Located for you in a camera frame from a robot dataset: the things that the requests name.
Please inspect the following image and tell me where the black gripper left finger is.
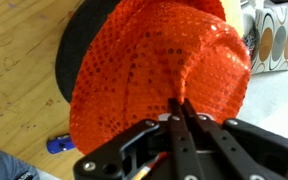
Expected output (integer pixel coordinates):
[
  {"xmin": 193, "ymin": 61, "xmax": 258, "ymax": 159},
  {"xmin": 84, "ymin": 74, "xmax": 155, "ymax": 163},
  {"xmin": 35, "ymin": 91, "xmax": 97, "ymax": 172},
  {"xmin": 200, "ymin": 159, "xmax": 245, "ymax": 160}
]
[{"xmin": 72, "ymin": 97, "xmax": 206, "ymax": 180}]

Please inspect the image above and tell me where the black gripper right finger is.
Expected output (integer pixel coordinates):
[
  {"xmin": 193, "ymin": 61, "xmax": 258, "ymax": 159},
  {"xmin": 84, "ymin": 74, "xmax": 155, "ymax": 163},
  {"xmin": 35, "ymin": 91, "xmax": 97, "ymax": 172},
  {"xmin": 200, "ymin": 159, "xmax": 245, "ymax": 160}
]
[{"xmin": 181, "ymin": 98, "xmax": 288, "ymax": 180}]

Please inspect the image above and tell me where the orange sequin fedora hat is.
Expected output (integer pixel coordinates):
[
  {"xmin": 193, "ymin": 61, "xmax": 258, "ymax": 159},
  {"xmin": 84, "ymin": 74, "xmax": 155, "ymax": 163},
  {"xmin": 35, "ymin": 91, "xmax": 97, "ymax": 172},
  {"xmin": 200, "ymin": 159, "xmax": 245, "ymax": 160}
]
[{"xmin": 68, "ymin": 0, "xmax": 253, "ymax": 156}]

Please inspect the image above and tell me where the black fedora hat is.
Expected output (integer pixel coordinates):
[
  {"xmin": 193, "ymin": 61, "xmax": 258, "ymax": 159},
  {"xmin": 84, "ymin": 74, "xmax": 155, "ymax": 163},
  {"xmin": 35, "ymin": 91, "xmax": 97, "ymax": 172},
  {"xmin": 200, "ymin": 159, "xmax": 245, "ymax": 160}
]
[{"xmin": 54, "ymin": 0, "xmax": 122, "ymax": 104}]

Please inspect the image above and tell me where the patterned white box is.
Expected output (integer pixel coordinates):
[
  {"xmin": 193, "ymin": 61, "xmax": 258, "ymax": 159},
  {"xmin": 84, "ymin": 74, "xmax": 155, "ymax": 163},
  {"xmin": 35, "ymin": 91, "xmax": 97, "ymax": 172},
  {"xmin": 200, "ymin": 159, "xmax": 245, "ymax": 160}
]
[{"xmin": 249, "ymin": 5, "xmax": 288, "ymax": 75}]

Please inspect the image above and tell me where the blue toy car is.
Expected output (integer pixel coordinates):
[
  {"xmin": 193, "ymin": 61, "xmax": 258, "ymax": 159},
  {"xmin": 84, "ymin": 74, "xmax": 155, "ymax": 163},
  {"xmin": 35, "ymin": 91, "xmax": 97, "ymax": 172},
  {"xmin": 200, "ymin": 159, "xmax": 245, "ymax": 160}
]
[{"xmin": 46, "ymin": 133, "xmax": 77, "ymax": 155}]

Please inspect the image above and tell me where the grey blue fabric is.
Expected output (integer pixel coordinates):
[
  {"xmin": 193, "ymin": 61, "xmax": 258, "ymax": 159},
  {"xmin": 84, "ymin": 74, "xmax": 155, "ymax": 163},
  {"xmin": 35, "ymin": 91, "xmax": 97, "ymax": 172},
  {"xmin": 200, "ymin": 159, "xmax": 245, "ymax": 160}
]
[{"xmin": 0, "ymin": 143, "xmax": 41, "ymax": 180}]

